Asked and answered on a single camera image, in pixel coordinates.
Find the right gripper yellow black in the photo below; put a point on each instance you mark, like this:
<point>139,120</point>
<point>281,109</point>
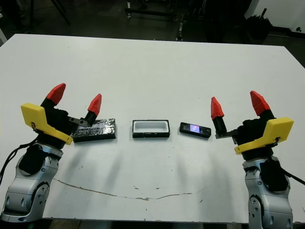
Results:
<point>255,136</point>

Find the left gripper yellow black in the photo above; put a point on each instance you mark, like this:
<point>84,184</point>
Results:
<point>52,124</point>

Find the black box lid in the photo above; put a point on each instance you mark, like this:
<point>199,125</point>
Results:
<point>102,130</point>

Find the small black camera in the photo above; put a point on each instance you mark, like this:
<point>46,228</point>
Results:
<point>188,129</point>

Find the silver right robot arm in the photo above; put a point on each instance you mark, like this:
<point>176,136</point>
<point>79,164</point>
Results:
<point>269,210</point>

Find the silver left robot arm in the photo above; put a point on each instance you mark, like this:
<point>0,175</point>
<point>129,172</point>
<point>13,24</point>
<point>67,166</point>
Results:
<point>23,190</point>

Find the black box with white lining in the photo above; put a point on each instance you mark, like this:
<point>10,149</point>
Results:
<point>150,135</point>

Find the black stand leg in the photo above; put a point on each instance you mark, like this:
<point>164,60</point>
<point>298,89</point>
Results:
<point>62,13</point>

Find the metal pole stand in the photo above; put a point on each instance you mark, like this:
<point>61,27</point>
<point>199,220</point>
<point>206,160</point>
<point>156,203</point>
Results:
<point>180,28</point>

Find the small white table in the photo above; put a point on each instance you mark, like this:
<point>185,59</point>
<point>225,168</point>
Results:
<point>2,35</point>

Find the small black caster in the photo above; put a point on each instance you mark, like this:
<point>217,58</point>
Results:
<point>298,28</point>

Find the black wheeled cart frame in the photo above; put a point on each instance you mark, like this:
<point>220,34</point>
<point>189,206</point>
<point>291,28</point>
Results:
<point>152,12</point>

